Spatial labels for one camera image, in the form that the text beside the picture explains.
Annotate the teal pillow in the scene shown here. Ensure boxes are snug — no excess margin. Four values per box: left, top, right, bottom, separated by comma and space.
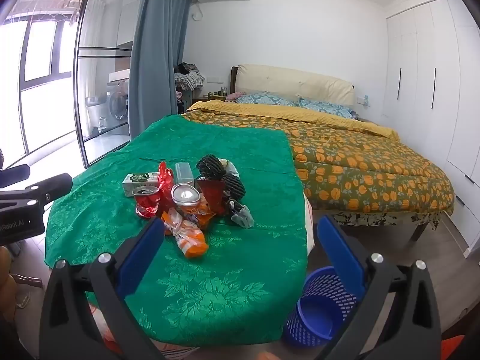
235, 92, 296, 107
298, 98, 356, 119

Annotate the black foam net upper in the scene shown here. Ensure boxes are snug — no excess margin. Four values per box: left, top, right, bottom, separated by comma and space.
196, 154, 226, 180

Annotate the red drink can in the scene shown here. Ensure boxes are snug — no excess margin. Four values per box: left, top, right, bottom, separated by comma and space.
132, 185, 160, 219

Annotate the clear cup with lid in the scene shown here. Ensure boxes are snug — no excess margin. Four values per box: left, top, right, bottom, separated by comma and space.
171, 183, 201, 211

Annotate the black framed glass door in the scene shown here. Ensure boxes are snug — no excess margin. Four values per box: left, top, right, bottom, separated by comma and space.
72, 0, 141, 167

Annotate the cream padded headboard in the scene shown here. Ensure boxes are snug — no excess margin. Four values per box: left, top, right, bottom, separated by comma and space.
230, 64, 356, 108

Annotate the white wardrobe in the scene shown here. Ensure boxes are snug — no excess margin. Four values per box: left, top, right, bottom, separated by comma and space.
382, 0, 479, 257

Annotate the orange white snack packet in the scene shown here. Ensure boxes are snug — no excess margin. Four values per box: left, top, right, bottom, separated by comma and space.
161, 207, 209, 258

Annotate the orange snack bag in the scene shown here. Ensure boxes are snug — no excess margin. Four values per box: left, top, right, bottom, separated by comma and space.
181, 193, 216, 231

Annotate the clear plastic box with label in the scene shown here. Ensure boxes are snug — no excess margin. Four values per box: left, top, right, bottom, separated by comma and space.
174, 163, 194, 186

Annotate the left teal pillow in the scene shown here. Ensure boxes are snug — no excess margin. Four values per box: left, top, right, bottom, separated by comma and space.
235, 92, 296, 107

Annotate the right teal pillow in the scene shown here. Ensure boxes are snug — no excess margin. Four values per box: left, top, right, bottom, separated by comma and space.
298, 98, 356, 119

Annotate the blue-grey curtain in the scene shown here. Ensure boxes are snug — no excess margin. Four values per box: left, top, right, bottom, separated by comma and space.
128, 0, 192, 138

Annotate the black foam net lower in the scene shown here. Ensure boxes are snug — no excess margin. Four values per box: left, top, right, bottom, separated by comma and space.
221, 172, 246, 201

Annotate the black foam net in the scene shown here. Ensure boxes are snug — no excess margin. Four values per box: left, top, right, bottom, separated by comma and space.
196, 154, 226, 180
221, 172, 246, 201

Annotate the pink patterned under cloth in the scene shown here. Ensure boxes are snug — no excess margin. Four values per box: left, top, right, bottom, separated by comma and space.
304, 195, 315, 254

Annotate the washing machine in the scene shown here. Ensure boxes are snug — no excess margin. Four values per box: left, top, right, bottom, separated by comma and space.
106, 80, 128, 122

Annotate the bed with orange floral quilt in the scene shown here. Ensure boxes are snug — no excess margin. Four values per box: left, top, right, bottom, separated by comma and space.
183, 101, 456, 233

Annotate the red plastic bag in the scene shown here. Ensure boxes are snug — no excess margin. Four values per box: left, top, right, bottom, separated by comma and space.
157, 162, 174, 216

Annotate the pile of clothes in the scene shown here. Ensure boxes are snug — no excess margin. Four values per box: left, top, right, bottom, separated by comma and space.
174, 63, 205, 91

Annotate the green white carton box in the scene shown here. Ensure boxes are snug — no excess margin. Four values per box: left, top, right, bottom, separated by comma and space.
122, 172, 159, 197

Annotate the dark red wrapper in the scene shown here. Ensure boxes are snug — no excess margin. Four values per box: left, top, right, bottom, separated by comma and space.
197, 180, 225, 215

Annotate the blue plastic waste basket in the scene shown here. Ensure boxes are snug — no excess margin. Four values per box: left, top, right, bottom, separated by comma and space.
282, 267, 357, 348

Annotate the grey clear plastic wrapper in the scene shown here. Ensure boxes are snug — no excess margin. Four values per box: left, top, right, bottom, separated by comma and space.
228, 199, 255, 228

